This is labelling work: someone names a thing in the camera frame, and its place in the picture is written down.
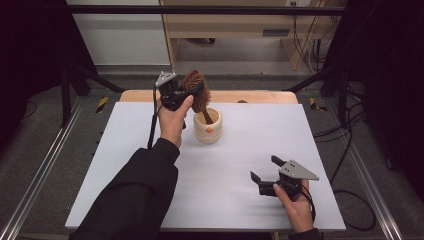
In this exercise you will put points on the cream ceramic cup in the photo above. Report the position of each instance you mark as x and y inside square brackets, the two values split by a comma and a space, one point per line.
[208, 133]

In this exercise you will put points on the light wooden table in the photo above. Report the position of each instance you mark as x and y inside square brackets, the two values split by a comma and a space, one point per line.
[260, 96]

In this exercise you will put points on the person's right hand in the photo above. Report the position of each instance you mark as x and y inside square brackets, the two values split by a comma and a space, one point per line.
[298, 213]

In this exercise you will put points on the person's left hand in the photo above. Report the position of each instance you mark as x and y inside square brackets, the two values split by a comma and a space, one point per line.
[171, 125]

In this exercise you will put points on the brown wooden hairbrush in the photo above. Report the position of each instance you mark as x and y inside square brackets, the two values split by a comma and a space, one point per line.
[200, 100]

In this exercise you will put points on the black horizontal frame bar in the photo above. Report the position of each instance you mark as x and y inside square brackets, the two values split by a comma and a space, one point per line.
[200, 9]

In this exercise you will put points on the light wooden desk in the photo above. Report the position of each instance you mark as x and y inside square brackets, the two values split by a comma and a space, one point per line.
[230, 23]

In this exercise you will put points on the white board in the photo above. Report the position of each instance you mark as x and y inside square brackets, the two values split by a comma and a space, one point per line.
[233, 160]

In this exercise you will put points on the yellow black tape strip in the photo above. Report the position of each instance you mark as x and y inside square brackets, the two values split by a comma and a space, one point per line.
[102, 104]
[314, 104]

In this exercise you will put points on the person's dark clothing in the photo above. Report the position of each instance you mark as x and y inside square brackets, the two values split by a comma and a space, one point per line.
[216, 236]

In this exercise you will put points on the black curtain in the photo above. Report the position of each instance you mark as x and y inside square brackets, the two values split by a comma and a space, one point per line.
[33, 50]
[393, 83]

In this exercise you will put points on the black metal stand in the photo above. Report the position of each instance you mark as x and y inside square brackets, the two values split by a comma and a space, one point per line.
[341, 93]
[66, 96]

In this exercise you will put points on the white cabinet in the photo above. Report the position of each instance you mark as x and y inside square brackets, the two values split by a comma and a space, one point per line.
[123, 40]

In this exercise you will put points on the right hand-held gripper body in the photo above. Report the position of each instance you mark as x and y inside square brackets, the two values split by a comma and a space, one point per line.
[296, 171]

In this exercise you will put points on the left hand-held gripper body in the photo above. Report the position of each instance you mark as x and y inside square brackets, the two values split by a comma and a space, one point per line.
[168, 93]

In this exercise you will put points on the aluminium floor rail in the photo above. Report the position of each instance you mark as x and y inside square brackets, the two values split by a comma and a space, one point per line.
[366, 173]
[43, 166]

